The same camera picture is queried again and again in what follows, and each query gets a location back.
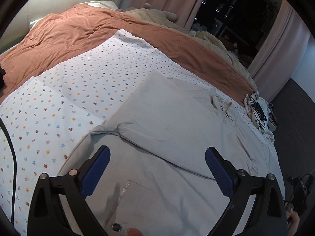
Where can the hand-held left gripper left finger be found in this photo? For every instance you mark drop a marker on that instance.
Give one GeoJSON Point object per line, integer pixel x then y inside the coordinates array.
{"type": "Point", "coordinates": [98, 168]}

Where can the dark window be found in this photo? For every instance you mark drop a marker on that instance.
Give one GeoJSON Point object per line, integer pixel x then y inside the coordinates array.
{"type": "Point", "coordinates": [241, 12]}

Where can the floral printed bed sheet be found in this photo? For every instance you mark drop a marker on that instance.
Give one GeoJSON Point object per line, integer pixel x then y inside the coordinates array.
{"type": "Point", "coordinates": [73, 91]}

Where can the person's right hand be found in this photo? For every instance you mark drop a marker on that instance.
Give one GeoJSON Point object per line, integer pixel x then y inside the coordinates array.
{"type": "Point", "coordinates": [293, 222]}

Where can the beige plush toy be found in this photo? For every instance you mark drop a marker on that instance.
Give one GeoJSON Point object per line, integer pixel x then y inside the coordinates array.
{"type": "Point", "coordinates": [160, 13]}

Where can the brown blanket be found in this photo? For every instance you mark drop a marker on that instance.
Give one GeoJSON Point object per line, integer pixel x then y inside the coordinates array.
{"type": "Point", "coordinates": [86, 29]}

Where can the white pillow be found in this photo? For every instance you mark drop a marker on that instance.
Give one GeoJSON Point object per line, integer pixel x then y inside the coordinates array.
{"type": "Point", "coordinates": [104, 5]}

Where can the light grey pants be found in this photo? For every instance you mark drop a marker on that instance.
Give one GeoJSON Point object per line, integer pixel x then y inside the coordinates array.
{"type": "Point", "coordinates": [167, 127]}

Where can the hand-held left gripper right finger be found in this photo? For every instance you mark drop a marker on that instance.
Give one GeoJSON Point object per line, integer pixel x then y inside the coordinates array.
{"type": "Point", "coordinates": [219, 170]}

